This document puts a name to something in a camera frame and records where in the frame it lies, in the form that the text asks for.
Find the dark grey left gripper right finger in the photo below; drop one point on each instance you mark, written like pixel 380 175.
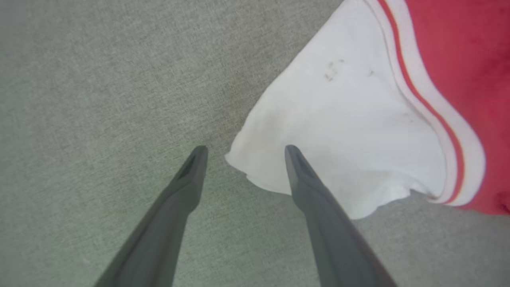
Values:
pixel 334 239

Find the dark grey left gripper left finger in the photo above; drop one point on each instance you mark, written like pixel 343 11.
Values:
pixel 159 231

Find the red shirt with white sleeves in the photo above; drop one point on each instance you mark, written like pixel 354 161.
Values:
pixel 350 127

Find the grey fabric sofa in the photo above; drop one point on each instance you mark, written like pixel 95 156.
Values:
pixel 99 99

